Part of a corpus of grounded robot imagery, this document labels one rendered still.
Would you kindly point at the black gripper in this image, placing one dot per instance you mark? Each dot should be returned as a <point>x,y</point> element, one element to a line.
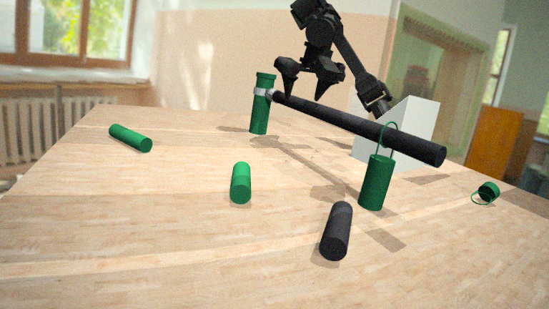
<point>289,68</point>

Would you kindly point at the dark grey cylinder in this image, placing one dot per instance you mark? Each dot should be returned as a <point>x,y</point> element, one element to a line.
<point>335,238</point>

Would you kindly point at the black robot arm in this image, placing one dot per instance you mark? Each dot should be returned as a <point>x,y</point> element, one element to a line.
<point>323,27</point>

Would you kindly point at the grey metal cup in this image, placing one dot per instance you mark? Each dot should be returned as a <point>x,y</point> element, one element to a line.
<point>265,92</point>

